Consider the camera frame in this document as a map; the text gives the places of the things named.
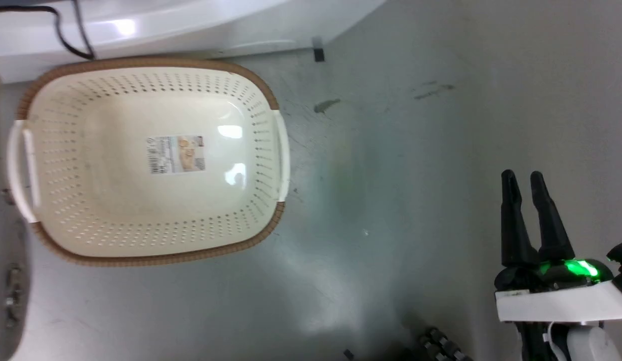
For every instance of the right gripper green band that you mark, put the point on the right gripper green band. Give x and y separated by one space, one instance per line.
562 291

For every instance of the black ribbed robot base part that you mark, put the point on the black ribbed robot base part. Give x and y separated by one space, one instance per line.
436 346

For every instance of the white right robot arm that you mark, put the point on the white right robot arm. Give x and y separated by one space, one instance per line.
577 343

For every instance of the white washing machine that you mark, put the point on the white washing machine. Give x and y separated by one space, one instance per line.
190 25

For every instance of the cream perforated laundry basket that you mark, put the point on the cream perforated laundry basket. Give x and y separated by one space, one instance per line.
115 200

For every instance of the black tape floor marker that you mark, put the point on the black tape floor marker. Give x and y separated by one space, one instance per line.
318 50

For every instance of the paper label sticker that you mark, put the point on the paper label sticker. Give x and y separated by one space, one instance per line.
176 154

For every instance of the grey metal fixture with bolts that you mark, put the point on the grey metal fixture with bolts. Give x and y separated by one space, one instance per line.
7 296

